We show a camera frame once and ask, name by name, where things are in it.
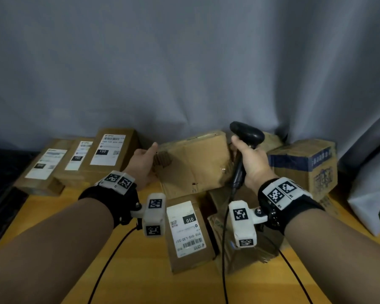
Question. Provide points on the black wristband with marker tags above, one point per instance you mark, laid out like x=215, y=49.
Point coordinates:
x=107, y=196
x=301, y=212

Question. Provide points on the person's right hand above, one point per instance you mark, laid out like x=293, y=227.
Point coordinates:
x=256, y=167

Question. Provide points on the person's right forearm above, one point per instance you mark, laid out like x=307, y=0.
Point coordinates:
x=342, y=253

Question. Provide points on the black barcode scanner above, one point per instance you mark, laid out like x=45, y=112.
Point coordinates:
x=247, y=134

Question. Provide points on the yellow taped labelled cardboard box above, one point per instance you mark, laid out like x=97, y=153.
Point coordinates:
x=77, y=155

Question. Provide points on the person's left forearm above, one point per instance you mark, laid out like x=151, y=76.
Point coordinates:
x=50, y=250

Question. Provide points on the person's left hand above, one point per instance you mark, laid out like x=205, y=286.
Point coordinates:
x=142, y=167

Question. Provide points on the pile of unsorted cardboard parcels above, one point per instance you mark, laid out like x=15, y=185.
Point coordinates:
x=304, y=158

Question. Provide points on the black plastic crate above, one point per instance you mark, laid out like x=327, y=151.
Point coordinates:
x=0, y=193

